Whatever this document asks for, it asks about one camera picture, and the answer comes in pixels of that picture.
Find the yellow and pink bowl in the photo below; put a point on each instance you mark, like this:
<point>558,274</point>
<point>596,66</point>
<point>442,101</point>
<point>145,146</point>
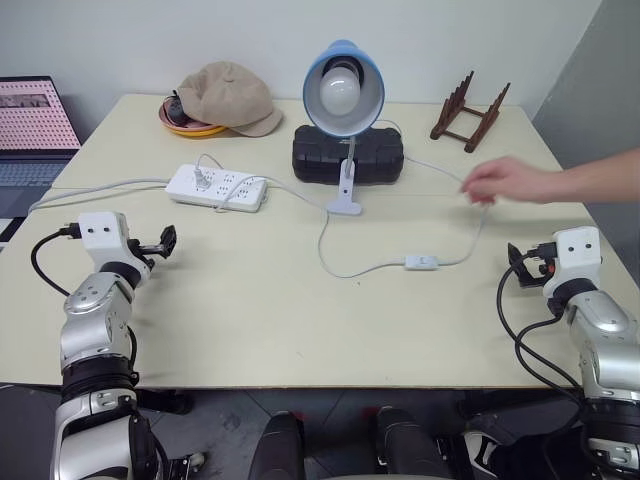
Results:
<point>196,132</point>

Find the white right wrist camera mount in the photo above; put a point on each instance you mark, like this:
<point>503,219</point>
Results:
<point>575,255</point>

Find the white power strip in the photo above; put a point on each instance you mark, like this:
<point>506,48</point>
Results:
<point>235,194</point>

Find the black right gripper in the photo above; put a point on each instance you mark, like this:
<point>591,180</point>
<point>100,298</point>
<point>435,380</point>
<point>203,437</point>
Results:
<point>539,260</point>

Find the blue clip desk lamp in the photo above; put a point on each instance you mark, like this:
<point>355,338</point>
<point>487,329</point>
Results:
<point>320,65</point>

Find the beige cloth cap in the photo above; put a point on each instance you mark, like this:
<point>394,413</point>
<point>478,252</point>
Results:
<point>225,95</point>

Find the small black object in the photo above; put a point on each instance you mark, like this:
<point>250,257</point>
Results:
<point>176,113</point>

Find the brown wooden rack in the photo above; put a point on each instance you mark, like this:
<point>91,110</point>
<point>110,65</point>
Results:
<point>451,107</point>

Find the dark rounded shape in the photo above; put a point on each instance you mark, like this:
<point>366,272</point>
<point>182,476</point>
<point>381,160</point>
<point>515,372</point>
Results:
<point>410,445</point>
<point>277,445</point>

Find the white light bulb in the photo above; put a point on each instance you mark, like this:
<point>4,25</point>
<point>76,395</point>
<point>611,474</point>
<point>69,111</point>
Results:
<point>340,92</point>

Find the laptop with pink screen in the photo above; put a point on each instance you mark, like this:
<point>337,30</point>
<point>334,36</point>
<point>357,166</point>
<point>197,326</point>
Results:
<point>30,115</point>

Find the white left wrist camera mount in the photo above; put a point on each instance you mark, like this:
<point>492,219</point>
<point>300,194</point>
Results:
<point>102,240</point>

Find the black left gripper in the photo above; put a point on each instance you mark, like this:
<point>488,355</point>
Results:
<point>142,252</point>

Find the person's bare hand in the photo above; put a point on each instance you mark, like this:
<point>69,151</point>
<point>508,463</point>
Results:
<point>510,180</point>

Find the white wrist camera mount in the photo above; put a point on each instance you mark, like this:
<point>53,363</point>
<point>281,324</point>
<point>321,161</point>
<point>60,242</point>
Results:
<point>102,240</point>
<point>575,255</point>

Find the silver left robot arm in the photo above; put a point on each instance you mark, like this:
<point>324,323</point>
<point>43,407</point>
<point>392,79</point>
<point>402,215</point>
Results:
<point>90,320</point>

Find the black plastic case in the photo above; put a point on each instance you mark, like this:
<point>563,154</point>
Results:
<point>380,160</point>

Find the person's bare forearm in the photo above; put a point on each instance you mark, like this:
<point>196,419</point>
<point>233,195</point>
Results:
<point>600,175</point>

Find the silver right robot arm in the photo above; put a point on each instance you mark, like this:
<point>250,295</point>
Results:
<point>605,325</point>

